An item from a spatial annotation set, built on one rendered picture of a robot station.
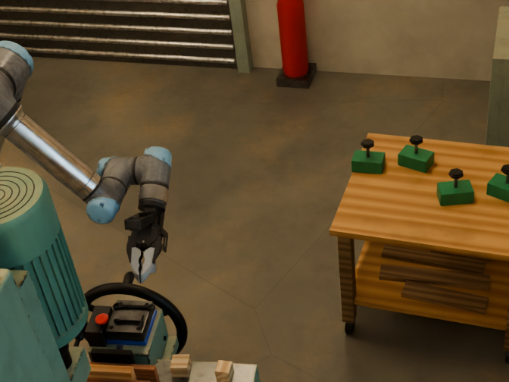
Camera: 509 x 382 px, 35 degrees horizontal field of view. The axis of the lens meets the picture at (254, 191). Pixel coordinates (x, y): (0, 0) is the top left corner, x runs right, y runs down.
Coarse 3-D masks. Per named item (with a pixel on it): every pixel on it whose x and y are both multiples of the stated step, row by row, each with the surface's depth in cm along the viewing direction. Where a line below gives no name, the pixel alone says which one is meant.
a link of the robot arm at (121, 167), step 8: (104, 160) 216; (112, 160) 215; (120, 160) 215; (128, 160) 214; (104, 168) 215; (112, 168) 212; (120, 168) 213; (128, 168) 213; (104, 176) 211; (112, 176) 210; (120, 176) 211; (128, 176) 213; (128, 184) 213; (136, 184) 216
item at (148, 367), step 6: (138, 366) 174; (144, 366) 174; (150, 366) 174; (138, 372) 174; (144, 372) 174; (150, 372) 174; (156, 372) 175; (138, 378) 176; (144, 378) 176; (150, 378) 175; (156, 378) 175
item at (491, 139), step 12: (504, 12) 335; (504, 24) 327; (504, 36) 319; (504, 48) 313; (492, 60) 308; (504, 60) 307; (492, 72) 311; (504, 72) 310; (492, 84) 314; (504, 84) 313; (492, 96) 318; (504, 96) 316; (492, 108) 321; (504, 108) 319; (492, 120) 324; (504, 120) 322; (492, 132) 327; (504, 132) 326; (492, 144) 331; (504, 144) 329
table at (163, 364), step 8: (168, 336) 193; (168, 344) 191; (176, 344) 192; (168, 352) 189; (160, 360) 184; (168, 360) 183; (160, 368) 182; (168, 368) 181; (192, 368) 181; (200, 368) 180; (208, 368) 180; (240, 368) 179; (248, 368) 179; (256, 368) 179; (160, 376) 180; (168, 376) 180; (192, 376) 179; (200, 376) 179; (208, 376) 179; (240, 376) 178; (248, 376) 177; (256, 376) 179
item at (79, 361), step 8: (72, 352) 166; (80, 352) 165; (72, 360) 164; (80, 360) 165; (88, 360) 169; (72, 368) 162; (80, 368) 165; (88, 368) 169; (72, 376) 161; (80, 376) 165; (88, 376) 169
